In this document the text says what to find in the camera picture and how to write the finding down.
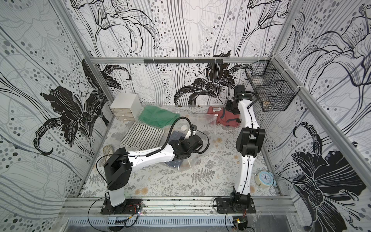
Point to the dark blue garment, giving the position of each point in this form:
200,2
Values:
176,135

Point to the black wire wall basket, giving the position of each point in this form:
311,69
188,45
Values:
269,81

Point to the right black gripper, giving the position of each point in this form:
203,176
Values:
230,107

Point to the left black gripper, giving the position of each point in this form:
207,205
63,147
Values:
192,149

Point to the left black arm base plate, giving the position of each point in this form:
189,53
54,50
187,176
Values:
129,207

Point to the red garment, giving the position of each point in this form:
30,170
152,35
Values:
224,117

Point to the black white striped garment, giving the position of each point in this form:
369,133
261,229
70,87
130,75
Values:
142,137

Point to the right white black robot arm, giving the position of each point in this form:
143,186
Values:
249,143

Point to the green garment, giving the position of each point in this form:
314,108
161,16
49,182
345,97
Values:
157,117

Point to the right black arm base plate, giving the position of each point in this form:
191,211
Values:
224,206

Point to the white slotted cable duct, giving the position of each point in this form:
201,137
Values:
152,221

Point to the small electronics board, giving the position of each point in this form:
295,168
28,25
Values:
240,223

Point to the white mini drawer unit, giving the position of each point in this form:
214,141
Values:
126,107

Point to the light blue alarm clock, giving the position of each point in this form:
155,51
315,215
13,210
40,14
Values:
264,179

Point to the aluminium mounting rail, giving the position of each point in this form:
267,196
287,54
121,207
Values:
181,206

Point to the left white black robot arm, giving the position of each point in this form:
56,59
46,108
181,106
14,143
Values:
122,163

